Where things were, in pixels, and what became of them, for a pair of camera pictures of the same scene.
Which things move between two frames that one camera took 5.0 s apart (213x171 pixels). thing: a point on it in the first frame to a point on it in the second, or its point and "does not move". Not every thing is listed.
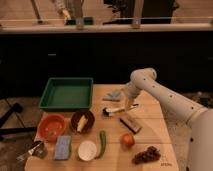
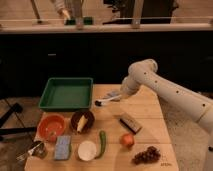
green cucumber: x=103 y=137 does not move
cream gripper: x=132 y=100 to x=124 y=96
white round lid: x=87 y=151 does not move
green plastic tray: x=67 y=94 does not move
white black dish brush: x=106 y=112 to x=100 y=102
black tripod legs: x=16 y=108 does not move
